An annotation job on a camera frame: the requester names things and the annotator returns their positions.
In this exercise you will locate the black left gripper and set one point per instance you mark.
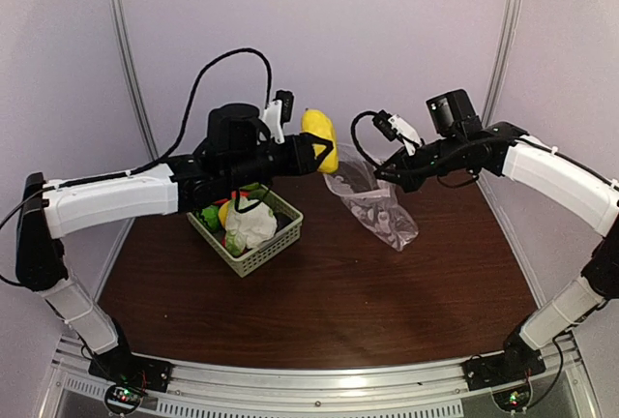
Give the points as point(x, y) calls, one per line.
point(301, 159)

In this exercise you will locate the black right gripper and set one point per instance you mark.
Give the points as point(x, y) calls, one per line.
point(407, 177)

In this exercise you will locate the clear zip top bag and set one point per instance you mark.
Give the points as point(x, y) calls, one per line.
point(373, 203)

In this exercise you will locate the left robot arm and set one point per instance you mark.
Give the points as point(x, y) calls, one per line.
point(243, 145)

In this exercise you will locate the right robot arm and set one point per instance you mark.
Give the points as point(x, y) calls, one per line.
point(506, 151)

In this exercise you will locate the red orange toy carrot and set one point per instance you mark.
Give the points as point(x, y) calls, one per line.
point(246, 191)

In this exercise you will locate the green perforated plastic basket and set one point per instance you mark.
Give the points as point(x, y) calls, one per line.
point(288, 231)

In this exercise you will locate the white toy cauliflower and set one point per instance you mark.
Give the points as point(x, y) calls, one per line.
point(247, 231)

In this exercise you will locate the dark green leafy toy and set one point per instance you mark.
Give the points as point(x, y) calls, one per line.
point(209, 217)

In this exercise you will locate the right round circuit board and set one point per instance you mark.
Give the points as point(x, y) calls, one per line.
point(512, 400)

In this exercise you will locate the round circuit board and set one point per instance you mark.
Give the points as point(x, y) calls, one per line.
point(121, 400)
point(512, 400)

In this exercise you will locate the left round circuit board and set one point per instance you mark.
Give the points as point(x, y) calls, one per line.
point(121, 400)

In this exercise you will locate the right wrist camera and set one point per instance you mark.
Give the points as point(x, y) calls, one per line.
point(393, 127)

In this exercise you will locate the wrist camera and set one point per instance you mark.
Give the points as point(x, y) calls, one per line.
point(393, 127)
point(280, 115)

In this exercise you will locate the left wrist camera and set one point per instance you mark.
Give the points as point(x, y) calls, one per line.
point(280, 115)

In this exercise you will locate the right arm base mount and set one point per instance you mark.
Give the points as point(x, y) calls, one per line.
point(498, 372)

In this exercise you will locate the right aluminium frame post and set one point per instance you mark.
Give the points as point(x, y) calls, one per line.
point(505, 44)

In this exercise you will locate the aluminium frame post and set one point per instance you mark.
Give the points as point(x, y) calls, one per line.
point(129, 71)
point(505, 44)

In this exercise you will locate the front aluminium rail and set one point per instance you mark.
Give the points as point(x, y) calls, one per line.
point(432, 389)

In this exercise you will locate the left aluminium frame post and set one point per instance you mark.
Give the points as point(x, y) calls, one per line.
point(129, 71)

